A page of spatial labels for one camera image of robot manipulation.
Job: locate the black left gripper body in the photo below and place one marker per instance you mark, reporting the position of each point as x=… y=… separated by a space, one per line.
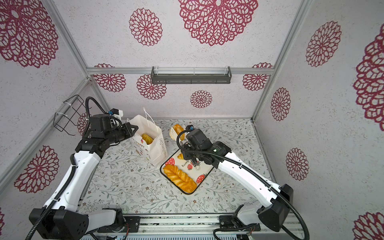
x=120 y=134

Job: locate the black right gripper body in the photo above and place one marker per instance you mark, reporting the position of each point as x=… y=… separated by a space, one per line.
x=190 y=153

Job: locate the striped fake bun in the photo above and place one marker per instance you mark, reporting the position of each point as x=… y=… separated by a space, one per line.
x=148 y=139

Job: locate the white paper gift bag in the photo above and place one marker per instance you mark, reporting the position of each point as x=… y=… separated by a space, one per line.
x=156 y=153

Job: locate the long braided fake bread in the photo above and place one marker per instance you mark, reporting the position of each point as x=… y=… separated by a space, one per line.
x=180 y=179

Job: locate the round fake bun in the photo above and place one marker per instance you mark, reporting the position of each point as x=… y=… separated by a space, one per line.
x=178 y=129

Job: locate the white slotted serving tongs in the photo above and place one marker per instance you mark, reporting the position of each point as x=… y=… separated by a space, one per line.
x=173 y=134

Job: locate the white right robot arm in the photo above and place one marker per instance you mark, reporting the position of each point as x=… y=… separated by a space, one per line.
x=274 y=203

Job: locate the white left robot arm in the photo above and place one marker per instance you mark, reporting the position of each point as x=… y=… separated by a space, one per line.
x=59 y=218

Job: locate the middle fake croissant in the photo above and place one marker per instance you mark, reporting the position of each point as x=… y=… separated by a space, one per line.
x=180 y=156

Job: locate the strawberry print rectangular tray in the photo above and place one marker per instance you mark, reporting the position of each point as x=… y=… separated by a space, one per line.
x=198 y=172

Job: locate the black overhead light bar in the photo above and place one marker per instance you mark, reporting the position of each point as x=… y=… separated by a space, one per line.
x=195 y=77

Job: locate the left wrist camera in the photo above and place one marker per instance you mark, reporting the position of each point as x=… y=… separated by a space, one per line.
x=116 y=113

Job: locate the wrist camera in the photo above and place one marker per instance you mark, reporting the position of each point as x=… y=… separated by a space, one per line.
x=197 y=139
x=116 y=113

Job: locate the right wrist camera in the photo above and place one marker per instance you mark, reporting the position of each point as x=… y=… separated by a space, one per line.
x=197 y=139

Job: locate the black wire wall basket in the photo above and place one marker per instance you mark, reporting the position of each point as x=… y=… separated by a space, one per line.
x=64 y=118

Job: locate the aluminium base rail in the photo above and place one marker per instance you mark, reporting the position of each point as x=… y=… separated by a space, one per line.
x=184 y=227

